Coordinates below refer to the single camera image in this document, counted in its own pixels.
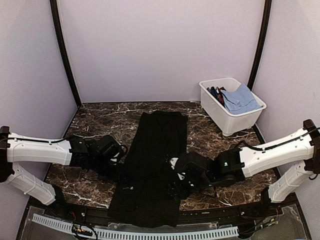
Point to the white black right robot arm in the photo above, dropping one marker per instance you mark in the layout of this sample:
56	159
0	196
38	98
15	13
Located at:
301	148

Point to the white plastic bin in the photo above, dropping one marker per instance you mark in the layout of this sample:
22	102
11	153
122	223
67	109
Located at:
227	122

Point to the white slotted cable duct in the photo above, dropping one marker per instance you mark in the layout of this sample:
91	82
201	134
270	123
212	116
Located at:
121	231

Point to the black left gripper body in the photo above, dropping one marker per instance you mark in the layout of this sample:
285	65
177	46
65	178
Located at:
108	173

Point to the red navy plaid shirt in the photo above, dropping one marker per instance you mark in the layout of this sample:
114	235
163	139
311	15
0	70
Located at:
217	94

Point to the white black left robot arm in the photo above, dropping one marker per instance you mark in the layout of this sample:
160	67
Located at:
72	151

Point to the black left frame post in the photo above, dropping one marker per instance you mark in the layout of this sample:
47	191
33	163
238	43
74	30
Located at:
63	51

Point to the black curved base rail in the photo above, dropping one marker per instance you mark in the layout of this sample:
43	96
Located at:
239	214

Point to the black frame post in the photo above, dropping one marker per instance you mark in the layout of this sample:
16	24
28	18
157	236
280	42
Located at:
260	44
63	51

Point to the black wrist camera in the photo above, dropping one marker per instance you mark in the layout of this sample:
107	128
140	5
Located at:
110	150
190	164

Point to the black right frame post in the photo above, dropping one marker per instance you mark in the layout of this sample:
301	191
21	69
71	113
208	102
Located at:
260	44

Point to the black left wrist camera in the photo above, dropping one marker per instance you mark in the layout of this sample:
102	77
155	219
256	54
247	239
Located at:
110	150

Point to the black long sleeve shirt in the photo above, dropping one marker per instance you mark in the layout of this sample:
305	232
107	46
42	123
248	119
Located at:
142	196

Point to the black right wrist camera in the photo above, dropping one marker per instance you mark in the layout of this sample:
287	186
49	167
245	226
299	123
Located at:
190	164

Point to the light blue polo shirt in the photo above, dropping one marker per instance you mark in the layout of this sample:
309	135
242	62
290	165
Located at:
240	101

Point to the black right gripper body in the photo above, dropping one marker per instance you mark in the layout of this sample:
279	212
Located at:
175	188

